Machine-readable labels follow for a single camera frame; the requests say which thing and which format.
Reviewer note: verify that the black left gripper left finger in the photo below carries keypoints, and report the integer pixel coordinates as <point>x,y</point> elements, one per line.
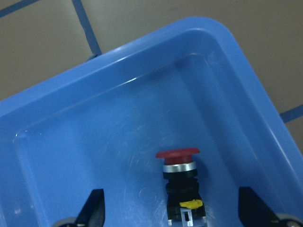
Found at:
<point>92,213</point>

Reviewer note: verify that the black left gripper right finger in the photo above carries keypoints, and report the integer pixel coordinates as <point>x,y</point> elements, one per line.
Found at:
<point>253,211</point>

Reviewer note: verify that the red emergency stop button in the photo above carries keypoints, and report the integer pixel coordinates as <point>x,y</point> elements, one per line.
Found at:
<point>185,207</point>

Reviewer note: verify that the blue plastic tray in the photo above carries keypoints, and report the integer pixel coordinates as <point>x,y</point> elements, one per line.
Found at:
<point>100,125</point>

